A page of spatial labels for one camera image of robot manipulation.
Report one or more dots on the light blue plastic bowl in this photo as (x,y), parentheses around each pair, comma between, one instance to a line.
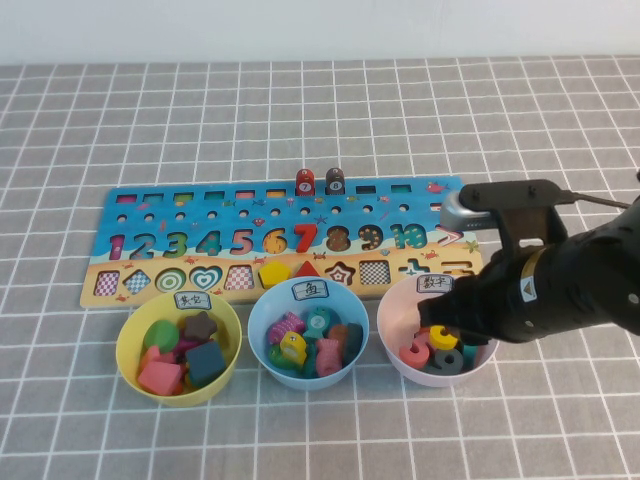
(265,310)

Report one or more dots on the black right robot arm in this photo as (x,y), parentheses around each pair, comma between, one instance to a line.
(600,280)

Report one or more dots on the red fish peg number seven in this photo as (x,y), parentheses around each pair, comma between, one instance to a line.
(305,186)

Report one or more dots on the teal wooden fish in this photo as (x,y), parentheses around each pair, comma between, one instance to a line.
(309,367)

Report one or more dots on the teal wooden number piece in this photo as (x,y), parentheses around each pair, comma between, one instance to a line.
(470,356)

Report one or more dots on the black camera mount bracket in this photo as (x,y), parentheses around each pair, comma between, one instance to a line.
(525,195)

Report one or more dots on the white label on blue bowl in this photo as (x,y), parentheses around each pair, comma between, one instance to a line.
(311,290)

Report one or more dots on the red wooden triangle piece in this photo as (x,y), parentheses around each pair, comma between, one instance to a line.
(307,271)

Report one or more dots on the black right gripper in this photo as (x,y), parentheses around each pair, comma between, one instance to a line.
(500,300)

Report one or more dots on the brown fish peg number eight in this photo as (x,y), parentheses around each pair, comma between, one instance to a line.
(335,186)

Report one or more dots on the salmon wooden number five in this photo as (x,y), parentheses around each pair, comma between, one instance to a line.
(415,359)

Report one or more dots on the pale pink plastic bowl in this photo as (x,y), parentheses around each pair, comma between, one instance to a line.
(395,320)

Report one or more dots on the white label on pink bowl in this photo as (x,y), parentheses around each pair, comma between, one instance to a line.
(434,283)

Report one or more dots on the green wooden circle piece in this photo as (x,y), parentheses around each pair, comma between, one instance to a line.
(160,336)

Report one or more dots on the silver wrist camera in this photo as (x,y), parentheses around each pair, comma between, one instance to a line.
(460,217)

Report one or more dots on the orange-brown wooden fish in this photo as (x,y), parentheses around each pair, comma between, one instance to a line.
(337,334)

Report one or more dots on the yellow wooden pentagon piece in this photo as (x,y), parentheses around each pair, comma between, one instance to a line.
(274,274)

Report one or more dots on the yellow wooden number six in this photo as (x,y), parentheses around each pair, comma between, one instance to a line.
(436,341)

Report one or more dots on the orange-red wooden shape piece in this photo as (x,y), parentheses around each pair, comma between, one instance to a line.
(151,356)

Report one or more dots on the salmon pink wooden fish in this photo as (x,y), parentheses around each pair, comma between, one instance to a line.
(327,355)

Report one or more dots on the gray white-grid tablecloth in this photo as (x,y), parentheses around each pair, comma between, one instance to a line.
(200,440)

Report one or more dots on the dark teal wooden square piece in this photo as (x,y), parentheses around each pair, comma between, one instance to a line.
(205,362)

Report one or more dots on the pink wooden trapezoid piece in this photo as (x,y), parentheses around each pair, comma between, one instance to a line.
(159,376)

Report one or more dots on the red wooden number seven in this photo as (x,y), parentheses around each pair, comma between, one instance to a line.
(307,235)

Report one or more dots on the yellow wooden fish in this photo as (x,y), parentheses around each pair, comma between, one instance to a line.
(292,345)

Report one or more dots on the gray wooden number nine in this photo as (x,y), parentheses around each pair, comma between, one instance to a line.
(432,367)

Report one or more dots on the blue wooden number puzzle board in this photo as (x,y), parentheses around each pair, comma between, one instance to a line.
(225,220)

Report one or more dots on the brown wooden star piece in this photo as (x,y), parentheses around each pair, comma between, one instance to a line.
(199,327)

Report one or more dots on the dark green wooden fish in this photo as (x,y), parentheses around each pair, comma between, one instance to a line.
(353,342)

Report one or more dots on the white label on yellow bowl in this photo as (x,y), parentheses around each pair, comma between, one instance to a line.
(193,301)

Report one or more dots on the teal wooden fish number two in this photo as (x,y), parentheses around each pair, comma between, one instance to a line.
(317,324)

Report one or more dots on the magenta wooden shape piece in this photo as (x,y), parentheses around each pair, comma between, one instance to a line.
(182,347)

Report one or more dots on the yellow plastic bowl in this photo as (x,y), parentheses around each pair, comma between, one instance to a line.
(150,312)

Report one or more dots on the pink striped wooden fish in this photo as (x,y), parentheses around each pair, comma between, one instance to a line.
(285,327)

